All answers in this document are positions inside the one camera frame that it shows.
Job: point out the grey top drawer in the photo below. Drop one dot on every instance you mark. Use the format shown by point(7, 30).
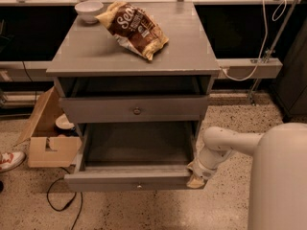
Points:
point(134, 109)

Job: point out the metal tripod pole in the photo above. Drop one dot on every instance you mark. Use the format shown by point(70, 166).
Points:
point(270, 51)

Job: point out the grey drawer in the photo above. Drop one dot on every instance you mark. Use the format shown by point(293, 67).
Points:
point(134, 109)
point(134, 157)

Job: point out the open cardboard box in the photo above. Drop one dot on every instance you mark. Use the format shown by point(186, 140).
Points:
point(48, 147)

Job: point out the grey drawer cabinet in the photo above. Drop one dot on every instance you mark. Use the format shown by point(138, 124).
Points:
point(90, 63)

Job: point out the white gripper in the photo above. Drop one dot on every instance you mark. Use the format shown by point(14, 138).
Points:
point(203, 172)

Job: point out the white plate in box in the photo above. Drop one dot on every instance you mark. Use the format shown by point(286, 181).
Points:
point(63, 123)

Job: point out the brown snack bag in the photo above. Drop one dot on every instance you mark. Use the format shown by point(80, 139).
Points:
point(133, 29)

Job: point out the red white sneaker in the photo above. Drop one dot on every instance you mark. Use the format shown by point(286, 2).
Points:
point(11, 160)

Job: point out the white ceramic bowl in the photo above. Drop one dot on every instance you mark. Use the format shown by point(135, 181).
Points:
point(89, 10)

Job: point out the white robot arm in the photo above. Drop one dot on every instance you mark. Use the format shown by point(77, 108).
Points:
point(278, 181)

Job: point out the dark cabinet at right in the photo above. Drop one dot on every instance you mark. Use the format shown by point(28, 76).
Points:
point(290, 87)

